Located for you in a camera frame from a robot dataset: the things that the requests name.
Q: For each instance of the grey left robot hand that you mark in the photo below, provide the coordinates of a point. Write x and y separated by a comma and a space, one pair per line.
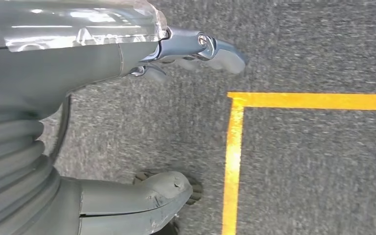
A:
61, 65

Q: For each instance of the black robot foot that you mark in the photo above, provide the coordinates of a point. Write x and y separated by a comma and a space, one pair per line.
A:
197, 194

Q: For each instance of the yellow floor tape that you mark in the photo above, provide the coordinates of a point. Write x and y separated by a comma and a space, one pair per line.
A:
233, 162

